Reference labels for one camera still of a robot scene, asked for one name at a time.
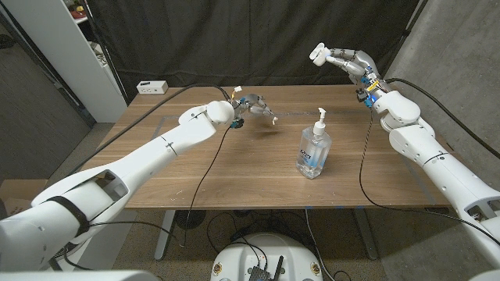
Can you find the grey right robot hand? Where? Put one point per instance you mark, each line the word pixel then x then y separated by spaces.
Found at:
pixel 359 64

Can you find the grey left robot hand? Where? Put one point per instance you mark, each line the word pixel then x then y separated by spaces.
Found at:
pixel 254 105

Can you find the small white airpod earbud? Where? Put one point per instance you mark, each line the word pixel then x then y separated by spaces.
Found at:
pixel 274 121

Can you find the white airpods case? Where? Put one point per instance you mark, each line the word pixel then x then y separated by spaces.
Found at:
pixel 318 54

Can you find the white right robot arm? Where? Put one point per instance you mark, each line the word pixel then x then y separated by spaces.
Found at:
pixel 429 156

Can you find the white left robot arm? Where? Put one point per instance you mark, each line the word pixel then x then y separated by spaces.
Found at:
pixel 156 152

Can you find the clear hand sanitizer pump bottle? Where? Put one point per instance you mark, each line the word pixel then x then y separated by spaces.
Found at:
pixel 312 156

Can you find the black backdrop stand pole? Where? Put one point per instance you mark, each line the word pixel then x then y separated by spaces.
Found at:
pixel 406 33
pixel 105 54

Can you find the black fabric backdrop curtain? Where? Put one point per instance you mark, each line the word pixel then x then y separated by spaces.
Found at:
pixel 176 39

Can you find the white power outlet box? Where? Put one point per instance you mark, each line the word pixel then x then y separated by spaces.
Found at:
pixel 152 87

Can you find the round black floor fan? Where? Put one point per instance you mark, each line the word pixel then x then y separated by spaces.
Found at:
pixel 190 218

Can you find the white robot torso base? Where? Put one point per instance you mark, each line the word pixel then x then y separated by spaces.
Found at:
pixel 265 250

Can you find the white table leg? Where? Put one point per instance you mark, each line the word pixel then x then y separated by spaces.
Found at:
pixel 367 238
pixel 165 234

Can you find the black antenna module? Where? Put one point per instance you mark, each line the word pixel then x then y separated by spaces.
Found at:
pixel 258 273

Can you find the white shelf cabinet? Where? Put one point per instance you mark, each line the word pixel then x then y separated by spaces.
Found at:
pixel 70 58

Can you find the small red yellow object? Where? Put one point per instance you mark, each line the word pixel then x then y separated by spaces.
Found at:
pixel 80 15

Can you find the brown cardboard box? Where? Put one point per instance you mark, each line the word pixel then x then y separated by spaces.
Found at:
pixel 19 191

